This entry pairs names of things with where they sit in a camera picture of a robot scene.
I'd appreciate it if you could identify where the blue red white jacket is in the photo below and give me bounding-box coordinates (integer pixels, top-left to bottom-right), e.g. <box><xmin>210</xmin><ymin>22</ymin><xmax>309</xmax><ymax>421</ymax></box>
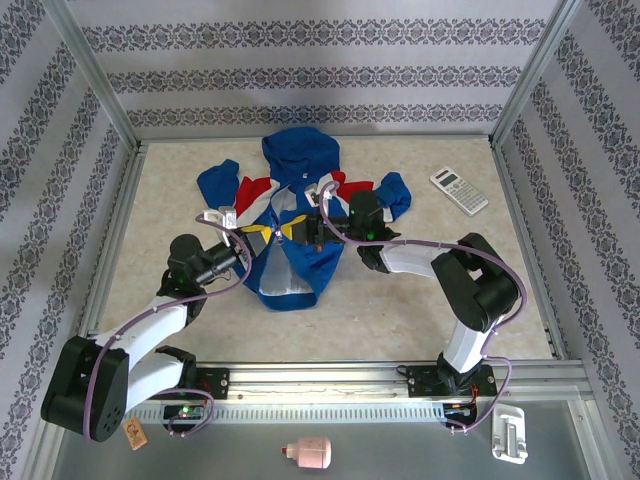
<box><xmin>196</xmin><ymin>127</ymin><xmax>414</xmax><ymax>313</ymax></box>

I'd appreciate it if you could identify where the white scientific calculator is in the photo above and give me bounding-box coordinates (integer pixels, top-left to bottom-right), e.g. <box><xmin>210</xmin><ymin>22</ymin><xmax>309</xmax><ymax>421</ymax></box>
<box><xmin>429</xmin><ymin>167</ymin><xmax>490</xmax><ymax>217</ymax></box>

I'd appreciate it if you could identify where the circuit board with green light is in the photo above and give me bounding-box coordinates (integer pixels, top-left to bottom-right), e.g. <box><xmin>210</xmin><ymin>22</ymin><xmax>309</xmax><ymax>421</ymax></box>
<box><xmin>163</xmin><ymin>404</ymin><xmax>207</xmax><ymax>422</ymax></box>

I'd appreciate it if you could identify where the small orange printed card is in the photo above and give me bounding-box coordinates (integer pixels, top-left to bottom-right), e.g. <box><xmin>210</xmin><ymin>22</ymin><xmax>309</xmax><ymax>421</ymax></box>
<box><xmin>122</xmin><ymin>418</ymin><xmax>150</xmax><ymax>450</ymax></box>

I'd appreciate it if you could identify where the pink plastic bottle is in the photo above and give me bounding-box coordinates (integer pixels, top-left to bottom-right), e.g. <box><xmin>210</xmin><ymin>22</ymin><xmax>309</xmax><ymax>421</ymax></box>
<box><xmin>280</xmin><ymin>435</ymin><xmax>333</xmax><ymax>471</ymax></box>

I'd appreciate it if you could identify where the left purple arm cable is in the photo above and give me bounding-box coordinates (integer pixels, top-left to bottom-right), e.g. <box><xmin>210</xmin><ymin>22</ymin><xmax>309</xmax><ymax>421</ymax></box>
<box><xmin>82</xmin><ymin>211</ymin><xmax>254</xmax><ymax>445</ymax></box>

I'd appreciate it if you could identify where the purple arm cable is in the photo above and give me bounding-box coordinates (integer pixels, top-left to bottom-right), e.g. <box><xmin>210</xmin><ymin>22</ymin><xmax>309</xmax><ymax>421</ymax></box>
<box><xmin>319</xmin><ymin>181</ymin><xmax>529</xmax><ymax>437</ymax></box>
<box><xmin>82</xmin><ymin>211</ymin><xmax>254</xmax><ymax>445</ymax></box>

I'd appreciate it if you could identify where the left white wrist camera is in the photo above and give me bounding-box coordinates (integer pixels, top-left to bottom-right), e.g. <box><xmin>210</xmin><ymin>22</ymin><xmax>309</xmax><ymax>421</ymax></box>
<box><xmin>201</xmin><ymin>205</ymin><xmax>241</xmax><ymax>247</ymax></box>

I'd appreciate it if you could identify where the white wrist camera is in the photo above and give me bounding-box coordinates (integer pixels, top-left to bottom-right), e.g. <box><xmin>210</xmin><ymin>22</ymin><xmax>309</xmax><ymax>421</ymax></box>
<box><xmin>302</xmin><ymin>181</ymin><xmax>342</xmax><ymax>209</ymax></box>
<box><xmin>201</xmin><ymin>205</ymin><xmax>241</xmax><ymax>247</ymax></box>

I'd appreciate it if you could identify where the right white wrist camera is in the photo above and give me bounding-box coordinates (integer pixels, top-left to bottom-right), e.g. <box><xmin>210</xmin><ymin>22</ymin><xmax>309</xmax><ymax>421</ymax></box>
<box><xmin>302</xmin><ymin>181</ymin><xmax>342</xmax><ymax>209</ymax></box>

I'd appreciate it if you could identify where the aluminium table edge rail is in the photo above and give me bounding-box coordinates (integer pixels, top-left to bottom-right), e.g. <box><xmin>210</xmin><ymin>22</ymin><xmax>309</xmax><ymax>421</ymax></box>
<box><xmin>490</xmin><ymin>139</ymin><xmax>571</xmax><ymax>362</ymax></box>
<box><xmin>73</xmin><ymin>142</ymin><xmax>149</xmax><ymax>365</ymax></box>

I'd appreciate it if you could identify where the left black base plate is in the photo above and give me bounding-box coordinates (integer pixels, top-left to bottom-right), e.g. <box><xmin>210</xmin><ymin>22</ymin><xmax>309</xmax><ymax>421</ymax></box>
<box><xmin>189</xmin><ymin>367</ymin><xmax>231</xmax><ymax>401</ymax></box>

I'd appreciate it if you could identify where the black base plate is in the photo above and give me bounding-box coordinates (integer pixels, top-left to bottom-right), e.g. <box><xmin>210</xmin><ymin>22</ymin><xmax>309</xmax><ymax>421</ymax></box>
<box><xmin>405</xmin><ymin>364</ymin><xmax>497</xmax><ymax>399</ymax></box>
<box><xmin>189</xmin><ymin>367</ymin><xmax>231</xmax><ymax>401</ymax></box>

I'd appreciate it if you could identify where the aluminium mounting rail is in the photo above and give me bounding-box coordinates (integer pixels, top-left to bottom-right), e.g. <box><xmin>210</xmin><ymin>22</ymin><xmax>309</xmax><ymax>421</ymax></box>
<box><xmin>79</xmin><ymin>360</ymin><xmax>592</xmax><ymax>403</ymax></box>

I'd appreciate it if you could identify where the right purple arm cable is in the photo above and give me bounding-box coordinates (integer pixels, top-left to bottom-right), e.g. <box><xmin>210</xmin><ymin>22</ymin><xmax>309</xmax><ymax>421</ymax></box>
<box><xmin>319</xmin><ymin>181</ymin><xmax>529</xmax><ymax>437</ymax></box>

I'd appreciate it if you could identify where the slotted grey cable duct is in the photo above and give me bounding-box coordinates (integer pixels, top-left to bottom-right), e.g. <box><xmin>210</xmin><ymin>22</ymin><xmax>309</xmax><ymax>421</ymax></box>
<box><xmin>122</xmin><ymin>403</ymin><xmax>447</xmax><ymax>426</ymax></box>

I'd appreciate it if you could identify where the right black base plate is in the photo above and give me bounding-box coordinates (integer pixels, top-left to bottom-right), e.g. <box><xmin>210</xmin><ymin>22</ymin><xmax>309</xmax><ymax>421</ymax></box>
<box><xmin>405</xmin><ymin>364</ymin><xmax>497</xmax><ymax>399</ymax></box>

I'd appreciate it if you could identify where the aluminium frame post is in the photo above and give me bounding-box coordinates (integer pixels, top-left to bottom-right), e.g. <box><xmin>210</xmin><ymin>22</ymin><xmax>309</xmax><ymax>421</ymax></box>
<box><xmin>42</xmin><ymin>0</ymin><xmax>143</xmax><ymax>147</ymax></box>
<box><xmin>490</xmin><ymin>0</ymin><xmax>585</xmax><ymax>146</ymax></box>

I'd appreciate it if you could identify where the white plastic bracket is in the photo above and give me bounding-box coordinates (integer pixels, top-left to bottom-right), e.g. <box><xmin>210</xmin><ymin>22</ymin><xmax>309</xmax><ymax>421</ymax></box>
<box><xmin>490</xmin><ymin>405</ymin><xmax>529</xmax><ymax>465</ymax></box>

